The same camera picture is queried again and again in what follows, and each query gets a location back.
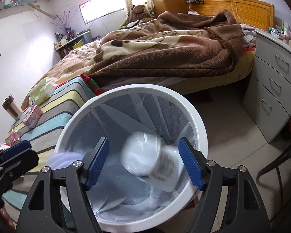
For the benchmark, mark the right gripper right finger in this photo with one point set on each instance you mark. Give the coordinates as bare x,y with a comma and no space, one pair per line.
207,176

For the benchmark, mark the white round trash bin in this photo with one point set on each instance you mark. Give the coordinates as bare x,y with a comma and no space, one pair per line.
59,160

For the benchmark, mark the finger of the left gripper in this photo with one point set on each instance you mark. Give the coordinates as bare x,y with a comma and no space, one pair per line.
14,147

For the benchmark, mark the cluttered side shelf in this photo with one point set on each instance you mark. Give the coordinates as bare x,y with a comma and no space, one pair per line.
66,46

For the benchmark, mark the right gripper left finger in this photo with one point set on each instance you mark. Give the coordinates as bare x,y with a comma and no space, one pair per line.
80,177

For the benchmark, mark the grey drawer cabinet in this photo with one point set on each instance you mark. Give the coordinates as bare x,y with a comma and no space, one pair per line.
268,96

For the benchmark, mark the striped colourful bed cover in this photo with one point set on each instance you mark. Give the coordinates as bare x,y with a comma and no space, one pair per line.
65,101

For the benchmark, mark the red soda can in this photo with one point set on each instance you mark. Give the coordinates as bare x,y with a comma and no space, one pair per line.
14,138

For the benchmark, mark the brown teddy bear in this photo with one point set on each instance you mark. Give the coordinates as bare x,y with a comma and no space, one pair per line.
138,13

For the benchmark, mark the decorative twig branches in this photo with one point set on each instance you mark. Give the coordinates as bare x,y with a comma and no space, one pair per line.
63,20

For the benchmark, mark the brown patterned fleece blanket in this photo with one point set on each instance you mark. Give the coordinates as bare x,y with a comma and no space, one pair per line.
185,52

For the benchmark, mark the wooden headboard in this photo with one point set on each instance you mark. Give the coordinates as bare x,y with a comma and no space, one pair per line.
255,13

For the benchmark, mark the black chair frame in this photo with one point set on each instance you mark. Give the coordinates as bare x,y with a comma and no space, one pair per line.
275,165

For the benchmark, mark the white trash item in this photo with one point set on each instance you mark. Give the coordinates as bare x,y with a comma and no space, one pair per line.
149,159

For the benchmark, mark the strawberry milk carton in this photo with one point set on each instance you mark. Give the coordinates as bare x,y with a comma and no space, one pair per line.
33,116

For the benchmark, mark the clear plastic bin liner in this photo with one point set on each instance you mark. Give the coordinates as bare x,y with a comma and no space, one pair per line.
118,195

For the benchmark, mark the green tissue pack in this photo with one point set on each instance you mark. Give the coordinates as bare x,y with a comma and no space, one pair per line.
42,91

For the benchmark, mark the beige brown travel mug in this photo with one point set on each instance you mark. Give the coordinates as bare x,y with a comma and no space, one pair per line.
10,106

